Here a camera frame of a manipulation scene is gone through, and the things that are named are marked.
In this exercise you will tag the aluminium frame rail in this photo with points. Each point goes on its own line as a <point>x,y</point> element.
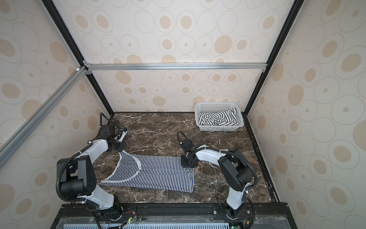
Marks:
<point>18,138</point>
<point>179,66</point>

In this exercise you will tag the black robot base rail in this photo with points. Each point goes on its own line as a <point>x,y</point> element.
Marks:
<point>176,216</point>

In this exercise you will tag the blue white striped tank top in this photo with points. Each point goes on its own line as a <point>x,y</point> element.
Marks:
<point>151,172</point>

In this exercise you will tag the left aluminium frame rail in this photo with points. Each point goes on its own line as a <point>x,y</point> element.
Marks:
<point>18,138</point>

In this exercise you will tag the white plastic laundry basket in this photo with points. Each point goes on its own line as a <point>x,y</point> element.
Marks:
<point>209,107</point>

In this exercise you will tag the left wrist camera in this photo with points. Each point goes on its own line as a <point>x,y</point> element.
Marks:
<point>122,133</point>

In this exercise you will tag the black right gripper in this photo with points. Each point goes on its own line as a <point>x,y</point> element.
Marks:
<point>188,160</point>

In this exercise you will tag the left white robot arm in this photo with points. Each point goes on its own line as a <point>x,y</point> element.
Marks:
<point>76,179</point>

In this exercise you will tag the back aluminium frame rail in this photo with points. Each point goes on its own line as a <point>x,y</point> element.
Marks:
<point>179,66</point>

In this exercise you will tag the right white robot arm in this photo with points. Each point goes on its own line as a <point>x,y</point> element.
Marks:
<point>238,172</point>

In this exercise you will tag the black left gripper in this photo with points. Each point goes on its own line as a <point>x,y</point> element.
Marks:
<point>120,148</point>

